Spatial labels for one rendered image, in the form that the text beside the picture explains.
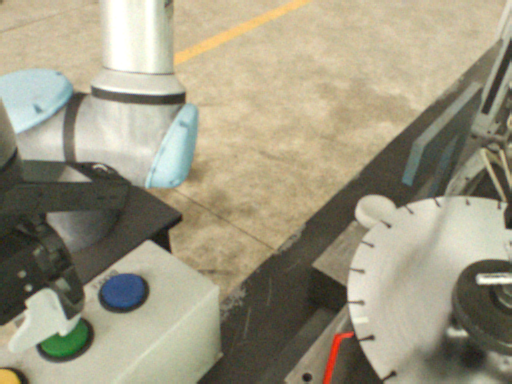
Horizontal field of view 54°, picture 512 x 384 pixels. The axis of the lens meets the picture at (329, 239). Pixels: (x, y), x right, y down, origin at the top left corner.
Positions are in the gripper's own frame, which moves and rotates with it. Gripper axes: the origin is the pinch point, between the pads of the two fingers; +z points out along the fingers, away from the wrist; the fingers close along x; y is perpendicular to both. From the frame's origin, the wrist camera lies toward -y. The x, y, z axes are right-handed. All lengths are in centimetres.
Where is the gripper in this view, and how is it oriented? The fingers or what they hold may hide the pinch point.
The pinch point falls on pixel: (65, 318)
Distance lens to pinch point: 52.9
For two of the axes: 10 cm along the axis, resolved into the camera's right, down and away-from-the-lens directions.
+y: -5.4, 5.6, -6.2
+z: -1.3, 6.8, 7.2
